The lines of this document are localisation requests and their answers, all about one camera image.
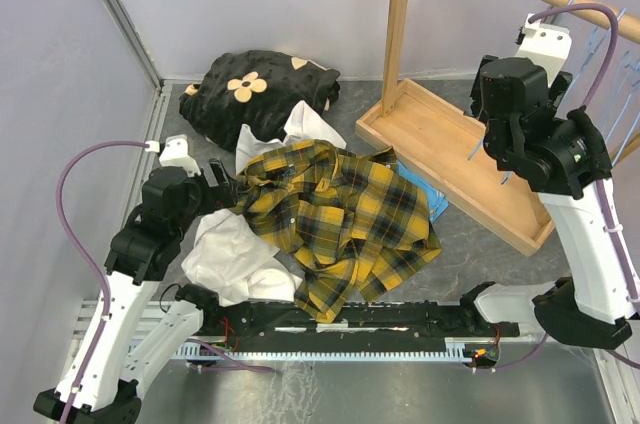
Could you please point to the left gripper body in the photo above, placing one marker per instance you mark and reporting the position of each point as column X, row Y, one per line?
column 214, row 197

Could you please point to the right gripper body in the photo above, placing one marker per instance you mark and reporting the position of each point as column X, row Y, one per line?
column 559, row 88

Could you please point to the yellow plaid shirt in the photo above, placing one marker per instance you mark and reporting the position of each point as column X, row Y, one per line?
column 351, row 221

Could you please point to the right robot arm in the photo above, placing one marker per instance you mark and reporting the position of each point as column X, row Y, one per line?
column 565, row 162

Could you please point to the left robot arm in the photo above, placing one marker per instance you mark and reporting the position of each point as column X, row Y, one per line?
column 109, row 378

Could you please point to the white shirt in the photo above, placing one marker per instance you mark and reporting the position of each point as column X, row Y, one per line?
column 228, row 258

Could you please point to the black flower-pattern garment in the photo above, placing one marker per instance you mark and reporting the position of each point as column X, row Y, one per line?
column 258, row 88

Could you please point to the wooden clothes rack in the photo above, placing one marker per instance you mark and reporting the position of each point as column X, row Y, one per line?
column 434, row 138

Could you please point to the blue folded cloth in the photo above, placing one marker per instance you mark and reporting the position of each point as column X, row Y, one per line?
column 436, row 200

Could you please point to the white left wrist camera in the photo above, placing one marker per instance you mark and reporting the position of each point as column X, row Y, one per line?
column 174, row 152

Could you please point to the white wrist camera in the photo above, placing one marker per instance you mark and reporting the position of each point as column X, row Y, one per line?
column 546, row 45
column 174, row 152

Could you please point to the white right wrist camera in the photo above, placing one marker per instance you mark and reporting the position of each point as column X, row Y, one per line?
column 546, row 45

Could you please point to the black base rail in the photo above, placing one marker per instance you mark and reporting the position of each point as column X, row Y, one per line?
column 408, row 326

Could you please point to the white slotted cable duct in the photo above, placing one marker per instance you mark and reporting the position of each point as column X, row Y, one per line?
column 454, row 352

